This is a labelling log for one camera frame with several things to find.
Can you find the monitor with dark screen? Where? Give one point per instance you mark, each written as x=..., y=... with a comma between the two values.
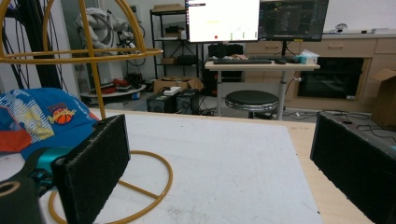
x=292, y=20

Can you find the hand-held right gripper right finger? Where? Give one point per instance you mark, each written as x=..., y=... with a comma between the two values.
x=355, y=161

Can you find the tissue box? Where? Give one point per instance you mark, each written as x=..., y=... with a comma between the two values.
x=307, y=57

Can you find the monitor with white screen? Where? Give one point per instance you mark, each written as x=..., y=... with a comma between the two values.
x=222, y=20

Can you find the tall cardboard box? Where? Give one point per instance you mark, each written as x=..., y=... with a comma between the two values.
x=384, y=99

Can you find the white robot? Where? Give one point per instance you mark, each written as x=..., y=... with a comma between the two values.
x=102, y=28

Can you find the black keyboard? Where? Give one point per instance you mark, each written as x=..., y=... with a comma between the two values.
x=242, y=61

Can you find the open cardboard box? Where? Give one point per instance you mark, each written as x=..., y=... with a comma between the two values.
x=174, y=83

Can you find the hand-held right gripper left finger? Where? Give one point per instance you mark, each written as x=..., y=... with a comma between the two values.
x=90, y=168

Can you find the blue basketball print cap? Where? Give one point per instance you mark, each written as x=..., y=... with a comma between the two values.
x=46, y=118

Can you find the light wooden cabinet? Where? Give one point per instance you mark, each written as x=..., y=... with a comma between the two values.
x=339, y=46

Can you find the light wooden desk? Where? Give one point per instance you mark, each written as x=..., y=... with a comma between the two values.
x=264, y=66

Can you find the white table mat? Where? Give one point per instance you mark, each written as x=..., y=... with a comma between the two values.
x=218, y=174

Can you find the round black stool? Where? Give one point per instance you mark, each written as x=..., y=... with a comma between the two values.
x=251, y=99

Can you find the black metal shelf rack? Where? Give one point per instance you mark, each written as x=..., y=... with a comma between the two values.
x=162, y=37

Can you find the round white platform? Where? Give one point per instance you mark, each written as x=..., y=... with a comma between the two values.
x=112, y=91

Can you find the black built-in oven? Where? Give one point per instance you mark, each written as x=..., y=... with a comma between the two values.
x=331, y=77

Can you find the black computer case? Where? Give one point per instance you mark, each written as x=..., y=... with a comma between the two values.
x=160, y=103
x=187, y=101

